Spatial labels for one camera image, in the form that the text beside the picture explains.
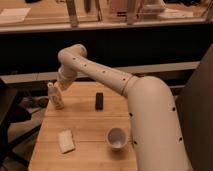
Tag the metal frame post right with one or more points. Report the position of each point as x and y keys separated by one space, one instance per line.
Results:
x=130 y=11

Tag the white sponge block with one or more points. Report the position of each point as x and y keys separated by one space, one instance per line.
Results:
x=66 y=143

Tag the metal frame post left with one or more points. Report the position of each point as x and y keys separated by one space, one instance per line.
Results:
x=72 y=13

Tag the white paper sheet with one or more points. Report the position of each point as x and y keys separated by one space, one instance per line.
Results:
x=13 y=15

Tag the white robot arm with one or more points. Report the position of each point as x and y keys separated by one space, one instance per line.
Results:
x=156 y=132

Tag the white paper cup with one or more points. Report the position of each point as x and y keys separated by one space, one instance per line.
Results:
x=116 y=138

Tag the metal frame post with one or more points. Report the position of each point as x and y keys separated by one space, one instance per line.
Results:
x=72 y=13
x=130 y=11

